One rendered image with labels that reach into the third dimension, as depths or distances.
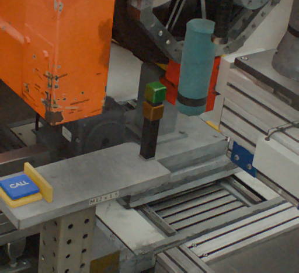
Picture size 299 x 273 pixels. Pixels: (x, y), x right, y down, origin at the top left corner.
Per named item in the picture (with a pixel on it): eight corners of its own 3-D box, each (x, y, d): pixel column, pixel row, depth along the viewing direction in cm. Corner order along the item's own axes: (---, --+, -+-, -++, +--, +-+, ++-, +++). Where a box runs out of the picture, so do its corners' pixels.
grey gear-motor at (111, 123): (56, 137, 273) (62, 47, 256) (122, 199, 245) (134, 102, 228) (10, 149, 263) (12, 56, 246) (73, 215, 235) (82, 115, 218)
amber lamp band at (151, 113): (153, 111, 195) (155, 97, 193) (163, 118, 193) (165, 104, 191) (141, 115, 193) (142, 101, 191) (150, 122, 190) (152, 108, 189)
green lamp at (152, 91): (156, 94, 193) (157, 80, 191) (166, 101, 190) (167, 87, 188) (143, 97, 191) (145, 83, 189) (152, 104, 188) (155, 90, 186)
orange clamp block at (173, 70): (171, 49, 226) (163, 77, 229) (188, 59, 220) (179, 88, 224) (189, 49, 230) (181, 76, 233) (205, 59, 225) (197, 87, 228)
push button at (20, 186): (25, 181, 182) (25, 172, 181) (39, 196, 178) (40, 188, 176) (-3, 188, 178) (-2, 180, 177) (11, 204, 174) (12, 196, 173)
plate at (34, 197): (25, 181, 183) (25, 178, 183) (42, 199, 178) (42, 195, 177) (-5, 190, 179) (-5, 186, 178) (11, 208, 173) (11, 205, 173)
